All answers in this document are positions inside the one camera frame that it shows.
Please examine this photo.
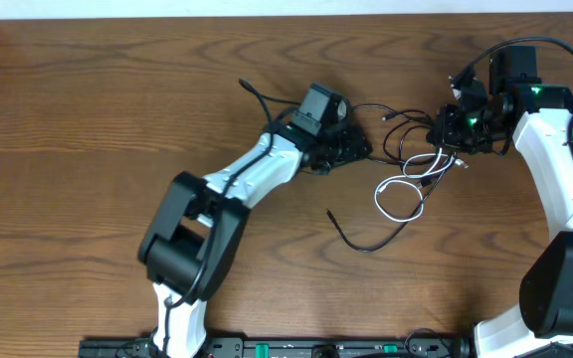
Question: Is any white usb cable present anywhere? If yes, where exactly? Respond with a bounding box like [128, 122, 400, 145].
[373, 146, 470, 224]

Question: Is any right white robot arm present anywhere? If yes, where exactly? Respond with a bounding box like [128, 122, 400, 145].
[427, 37, 573, 357]

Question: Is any thin black cable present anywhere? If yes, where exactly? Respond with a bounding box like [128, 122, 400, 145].
[325, 158, 455, 254]

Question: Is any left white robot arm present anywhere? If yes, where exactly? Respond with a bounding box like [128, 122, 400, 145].
[137, 84, 372, 357]

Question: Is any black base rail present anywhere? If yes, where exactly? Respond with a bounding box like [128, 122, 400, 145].
[78, 334, 476, 358]

